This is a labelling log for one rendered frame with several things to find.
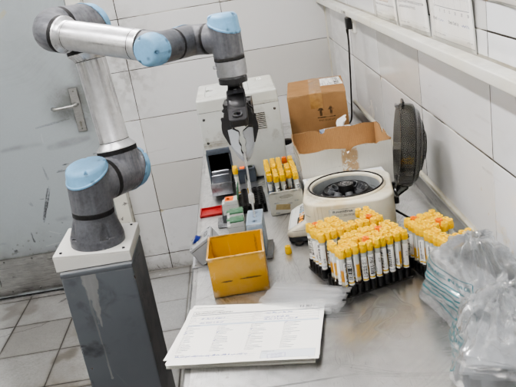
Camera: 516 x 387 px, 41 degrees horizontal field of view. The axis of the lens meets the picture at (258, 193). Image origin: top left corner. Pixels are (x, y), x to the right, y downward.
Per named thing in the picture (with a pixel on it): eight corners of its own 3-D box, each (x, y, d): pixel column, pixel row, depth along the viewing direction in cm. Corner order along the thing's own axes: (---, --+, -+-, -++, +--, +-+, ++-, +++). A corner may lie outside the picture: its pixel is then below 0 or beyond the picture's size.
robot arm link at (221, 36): (215, 12, 167) (244, 8, 163) (223, 57, 171) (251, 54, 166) (196, 17, 161) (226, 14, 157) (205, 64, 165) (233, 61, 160)
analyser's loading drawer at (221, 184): (213, 176, 237) (210, 163, 236) (232, 173, 237) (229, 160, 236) (213, 196, 218) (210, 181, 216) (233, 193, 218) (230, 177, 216)
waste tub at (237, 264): (215, 273, 169) (207, 236, 166) (268, 265, 169) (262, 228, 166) (213, 299, 157) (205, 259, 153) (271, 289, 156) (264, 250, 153)
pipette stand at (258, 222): (248, 246, 182) (242, 211, 179) (274, 242, 181) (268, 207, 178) (246, 262, 173) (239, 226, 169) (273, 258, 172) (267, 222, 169)
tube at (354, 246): (357, 292, 148) (351, 246, 145) (355, 288, 150) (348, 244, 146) (365, 289, 148) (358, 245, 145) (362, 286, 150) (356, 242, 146)
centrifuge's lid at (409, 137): (391, 90, 181) (422, 90, 180) (387, 180, 190) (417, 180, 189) (398, 110, 161) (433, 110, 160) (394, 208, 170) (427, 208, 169)
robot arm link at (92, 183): (61, 213, 188) (52, 166, 183) (96, 196, 198) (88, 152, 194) (92, 218, 181) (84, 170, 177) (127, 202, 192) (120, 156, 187)
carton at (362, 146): (296, 176, 230) (289, 133, 225) (379, 162, 230) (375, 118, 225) (304, 200, 207) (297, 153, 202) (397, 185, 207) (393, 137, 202)
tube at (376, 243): (382, 285, 149) (378, 240, 146) (375, 283, 150) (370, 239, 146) (385, 281, 151) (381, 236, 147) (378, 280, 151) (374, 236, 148)
